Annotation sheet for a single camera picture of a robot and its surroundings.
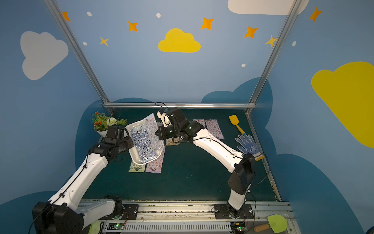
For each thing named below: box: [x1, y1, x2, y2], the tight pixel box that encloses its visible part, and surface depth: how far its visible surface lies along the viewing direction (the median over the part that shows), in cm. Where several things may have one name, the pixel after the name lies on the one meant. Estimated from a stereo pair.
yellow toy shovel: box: [228, 114, 246, 136], surface depth 117 cm
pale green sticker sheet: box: [129, 160, 147, 173], surface depth 92 cm
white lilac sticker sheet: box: [142, 112, 166, 153], surface depth 77 cm
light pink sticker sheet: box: [145, 146, 167, 174], surface depth 92 cm
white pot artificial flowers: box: [91, 111, 128, 137], surface depth 95 cm
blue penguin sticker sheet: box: [130, 125, 157, 162], surface depth 86 cm
